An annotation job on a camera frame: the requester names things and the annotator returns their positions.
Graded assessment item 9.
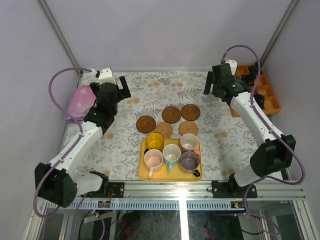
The brown wooden coaster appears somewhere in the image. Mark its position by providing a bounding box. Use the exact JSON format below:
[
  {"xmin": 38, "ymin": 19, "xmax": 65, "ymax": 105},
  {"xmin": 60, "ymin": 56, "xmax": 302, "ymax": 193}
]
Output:
[
  {"xmin": 136, "ymin": 115, "xmax": 157, "ymax": 134},
  {"xmin": 161, "ymin": 106, "xmax": 181, "ymax": 124},
  {"xmin": 180, "ymin": 104, "xmax": 201, "ymax": 121}
]

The woven rattan coaster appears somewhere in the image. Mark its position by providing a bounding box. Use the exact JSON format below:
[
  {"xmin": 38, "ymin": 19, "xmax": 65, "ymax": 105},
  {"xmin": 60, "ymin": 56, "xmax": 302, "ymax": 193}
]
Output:
[
  {"xmin": 178, "ymin": 121, "xmax": 199, "ymax": 136},
  {"xmin": 154, "ymin": 122, "xmax": 173, "ymax": 138}
]

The cream mug pink outside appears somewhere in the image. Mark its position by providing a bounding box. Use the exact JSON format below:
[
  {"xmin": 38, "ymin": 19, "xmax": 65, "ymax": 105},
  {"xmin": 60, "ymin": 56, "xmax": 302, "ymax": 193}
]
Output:
[{"xmin": 180, "ymin": 133, "xmax": 201, "ymax": 156}]

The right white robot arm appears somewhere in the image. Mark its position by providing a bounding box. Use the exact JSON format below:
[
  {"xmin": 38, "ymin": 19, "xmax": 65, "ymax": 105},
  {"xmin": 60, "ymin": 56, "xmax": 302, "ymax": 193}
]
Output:
[{"xmin": 204, "ymin": 62, "xmax": 296, "ymax": 198}]

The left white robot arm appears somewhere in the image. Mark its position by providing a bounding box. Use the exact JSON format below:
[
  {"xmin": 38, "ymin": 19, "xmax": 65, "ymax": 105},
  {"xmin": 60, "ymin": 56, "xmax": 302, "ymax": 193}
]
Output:
[{"xmin": 34, "ymin": 76, "xmax": 131, "ymax": 208}]

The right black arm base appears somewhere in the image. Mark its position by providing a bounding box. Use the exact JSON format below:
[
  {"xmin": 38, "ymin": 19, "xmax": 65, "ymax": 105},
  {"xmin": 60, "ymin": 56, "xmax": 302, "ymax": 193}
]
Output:
[{"xmin": 211, "ymin": 180, "xmax": 249, "ymax": 199}]

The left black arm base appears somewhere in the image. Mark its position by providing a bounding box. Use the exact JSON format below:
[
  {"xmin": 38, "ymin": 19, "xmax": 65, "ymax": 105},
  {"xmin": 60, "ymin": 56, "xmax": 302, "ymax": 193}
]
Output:
[{"xmin": 86, "ymin": 182, "xmax": 125, "ymax": 199}]

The amber glass cup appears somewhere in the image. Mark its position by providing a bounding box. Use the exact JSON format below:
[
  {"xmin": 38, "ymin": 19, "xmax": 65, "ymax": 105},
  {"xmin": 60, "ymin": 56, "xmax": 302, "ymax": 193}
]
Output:
[{"xmin": 146, "ymin": 132, "xmax": 165, "ymax": 151}]

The pink folded cloth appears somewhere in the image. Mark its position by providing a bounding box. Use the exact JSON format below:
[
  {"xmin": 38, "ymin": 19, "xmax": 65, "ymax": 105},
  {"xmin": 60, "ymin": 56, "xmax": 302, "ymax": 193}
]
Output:
[{"xmin": 67, "ymin": 85, "xmax": 97, "ymax": 122}]

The black part compartment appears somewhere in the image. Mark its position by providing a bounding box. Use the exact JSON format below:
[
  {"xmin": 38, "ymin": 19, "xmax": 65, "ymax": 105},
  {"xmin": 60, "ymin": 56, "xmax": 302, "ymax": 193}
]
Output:
[
  {"xmin": 248, "ymin": 62, "xmax": 261, "ymax": 75},
  {"xmin": 253, "ymin": 94, "xmax": 265, "ymax": 110},
  {"xmin": 241, "ymin": 74, "xmax": 257, "ymax": 86}
]

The black part top compartment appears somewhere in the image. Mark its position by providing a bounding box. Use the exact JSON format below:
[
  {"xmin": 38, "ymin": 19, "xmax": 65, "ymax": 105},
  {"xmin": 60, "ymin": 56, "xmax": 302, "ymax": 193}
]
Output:
[{"xmin": 248, "ymin": 62, "xmax": 261, "ymax": 75}]

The black part lower compartment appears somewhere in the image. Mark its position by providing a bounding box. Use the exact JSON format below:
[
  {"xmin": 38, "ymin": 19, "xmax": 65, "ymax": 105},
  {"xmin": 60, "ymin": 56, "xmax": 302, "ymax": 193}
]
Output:
[{"xmin": 253, "ymin": 94, "xmax": 265, "ymax": 110}]

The floral tablecloth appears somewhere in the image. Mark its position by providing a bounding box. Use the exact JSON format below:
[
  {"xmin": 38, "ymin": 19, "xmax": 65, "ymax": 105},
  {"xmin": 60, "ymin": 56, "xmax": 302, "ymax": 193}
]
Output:
[{"xmin": 75, "ymin": 71, "xmax": 257, "ymax": 181}]

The orange compartment tray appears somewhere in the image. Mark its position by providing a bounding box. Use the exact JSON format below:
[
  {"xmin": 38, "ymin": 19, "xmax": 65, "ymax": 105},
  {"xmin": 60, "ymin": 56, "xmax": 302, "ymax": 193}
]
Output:
[{"xmin": 229, "ymin": 65, "xmax": 281, "ymax": 118}]

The yellow plastic tray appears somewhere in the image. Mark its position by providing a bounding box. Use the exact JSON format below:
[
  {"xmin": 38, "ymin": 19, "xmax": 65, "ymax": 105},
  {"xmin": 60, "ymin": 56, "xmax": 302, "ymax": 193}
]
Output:
[{"xmin": 138, "ymin": 138, "xmax": 203, "ymax": 182}]

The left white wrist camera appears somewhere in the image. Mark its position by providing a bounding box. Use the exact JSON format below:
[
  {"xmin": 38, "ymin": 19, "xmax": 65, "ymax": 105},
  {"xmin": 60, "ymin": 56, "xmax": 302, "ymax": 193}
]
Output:
[{"xmin": 91, "ymin": 67, "xmax": 117, "ymax": 85}]

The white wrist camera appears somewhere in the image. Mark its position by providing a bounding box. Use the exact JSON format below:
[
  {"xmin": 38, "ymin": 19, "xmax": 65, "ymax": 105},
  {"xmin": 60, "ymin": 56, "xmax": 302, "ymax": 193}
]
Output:
[
  {"xmin": 221, "ymin": 59, "xmax": 238, "ymax": 75},
  {"xmin": 91, "ymin": 67, "xmax": 117, "ymax": 85}
]

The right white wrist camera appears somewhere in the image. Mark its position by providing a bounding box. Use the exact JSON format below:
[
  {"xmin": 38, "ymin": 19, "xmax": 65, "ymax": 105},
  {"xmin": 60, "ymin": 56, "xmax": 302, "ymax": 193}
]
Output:
[{"xmin": 221, "ymin": 59, "xmax": 238, "ymax": 75}]

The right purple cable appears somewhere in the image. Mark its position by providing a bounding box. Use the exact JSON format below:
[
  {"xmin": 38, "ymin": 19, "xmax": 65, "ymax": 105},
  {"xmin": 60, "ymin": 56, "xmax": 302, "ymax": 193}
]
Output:
[{"xmin": 221, "ymin": 44, "xmax": 306, "ymax": 237}]

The purple cable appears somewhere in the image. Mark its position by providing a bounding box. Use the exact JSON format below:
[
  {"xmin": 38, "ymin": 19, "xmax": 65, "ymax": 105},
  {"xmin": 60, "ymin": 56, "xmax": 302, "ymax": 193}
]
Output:
[
  {"xmin": 33, "ymin": 67, "xmax": 106, "ymax": 240},
  {"xmin": 221, "ymin": 44, "xmax": 306, "ymax": 237}
]

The pink mug white handle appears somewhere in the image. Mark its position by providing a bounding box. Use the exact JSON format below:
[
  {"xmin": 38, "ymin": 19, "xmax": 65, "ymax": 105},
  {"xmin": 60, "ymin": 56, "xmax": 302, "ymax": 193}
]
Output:
[{"xmin": 144, "ymin": 149, "xmax": 164, "ymax": 179}]

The white mug blue handle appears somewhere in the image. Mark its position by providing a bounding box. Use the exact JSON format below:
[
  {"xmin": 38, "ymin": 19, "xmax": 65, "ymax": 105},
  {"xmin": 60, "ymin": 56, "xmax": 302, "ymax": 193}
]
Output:
[{"xmin": 162, "ymin": 144, "xmax": 182, "ymax": 172}]

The purple mug black handle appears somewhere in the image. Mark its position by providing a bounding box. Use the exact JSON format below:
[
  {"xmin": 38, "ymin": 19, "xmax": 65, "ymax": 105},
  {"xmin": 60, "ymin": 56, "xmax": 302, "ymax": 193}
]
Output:
[{"xmin": 179, "ymin": 151, "xmax": 201, "ymax": 178}]

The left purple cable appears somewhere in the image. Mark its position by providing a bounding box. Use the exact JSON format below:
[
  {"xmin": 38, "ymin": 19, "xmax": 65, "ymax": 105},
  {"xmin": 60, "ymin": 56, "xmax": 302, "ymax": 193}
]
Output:
[{"xmin": 33, "ymin": 67, "xmax": 106, "ymax": 240}]

